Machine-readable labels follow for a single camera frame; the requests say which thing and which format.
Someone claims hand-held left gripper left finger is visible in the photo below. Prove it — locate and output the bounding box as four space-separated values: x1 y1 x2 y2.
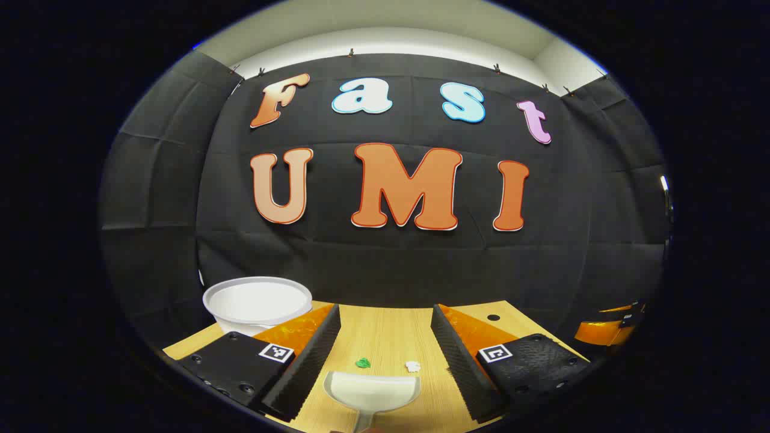
177 304 342 423

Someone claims grey plastic dustpan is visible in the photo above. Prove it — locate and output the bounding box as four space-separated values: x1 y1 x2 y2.
324 371 422 433

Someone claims white ribbed garbage bin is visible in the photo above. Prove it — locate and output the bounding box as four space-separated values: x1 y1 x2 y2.
203 277 313 336

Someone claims light wooden desktop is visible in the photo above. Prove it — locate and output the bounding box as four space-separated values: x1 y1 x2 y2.
162 301 591 433

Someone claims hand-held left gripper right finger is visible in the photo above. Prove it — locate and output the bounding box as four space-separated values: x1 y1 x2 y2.
431 304 593 423

